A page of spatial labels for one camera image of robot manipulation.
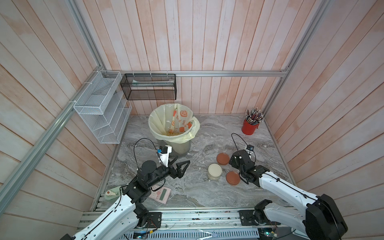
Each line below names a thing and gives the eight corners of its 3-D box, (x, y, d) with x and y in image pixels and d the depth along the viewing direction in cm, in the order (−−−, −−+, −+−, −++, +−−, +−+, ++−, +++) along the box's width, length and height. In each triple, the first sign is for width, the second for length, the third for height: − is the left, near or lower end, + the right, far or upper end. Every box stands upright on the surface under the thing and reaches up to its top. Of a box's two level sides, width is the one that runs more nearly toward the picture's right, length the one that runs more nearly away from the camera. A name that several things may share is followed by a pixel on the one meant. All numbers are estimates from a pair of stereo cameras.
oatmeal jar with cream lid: (208, 180, 88) (209, 176, 82) (207, 169, 93) (208, 163, 87) (220, 180, 88) (223, 176, 82) (219, 169, 93) (221, 163, 87)
